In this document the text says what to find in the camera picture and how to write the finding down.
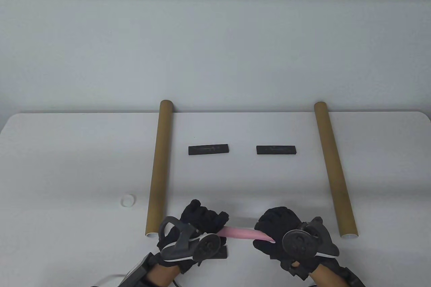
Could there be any person's right forearm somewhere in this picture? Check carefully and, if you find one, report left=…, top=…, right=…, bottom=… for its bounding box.
left=310, top=263, right=349, bottom=287

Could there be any brown cardboard mailing tube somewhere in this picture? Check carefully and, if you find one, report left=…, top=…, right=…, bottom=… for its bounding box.
left=145, top=100, right=174, bottom=238
left=314, top=101, right=358, bottom=240

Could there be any person's right hand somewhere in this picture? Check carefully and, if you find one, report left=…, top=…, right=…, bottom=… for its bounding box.
left=253, top=206, right=339, bottom=281

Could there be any pink paper sheet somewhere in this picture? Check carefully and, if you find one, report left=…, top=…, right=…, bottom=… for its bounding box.
left=219, top=226, right=276, bottom=243

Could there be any person's left hand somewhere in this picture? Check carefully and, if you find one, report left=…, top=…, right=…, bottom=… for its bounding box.
left=157, top=200, right=230, bottom=275

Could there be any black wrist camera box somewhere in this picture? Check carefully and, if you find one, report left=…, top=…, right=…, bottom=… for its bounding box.
left=342, top=266, right=366, bottom=287
left=120, top=253, right=160, bottom=287

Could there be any person's left forearm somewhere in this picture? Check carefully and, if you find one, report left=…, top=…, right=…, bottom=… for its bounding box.
left=146, top=264, right=180, bottom=287

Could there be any grey hand tracker controller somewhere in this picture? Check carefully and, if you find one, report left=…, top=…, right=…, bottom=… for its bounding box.
left=281, top=217, right=340, bottom=267
left=158, top=216, right=223, bottom=262

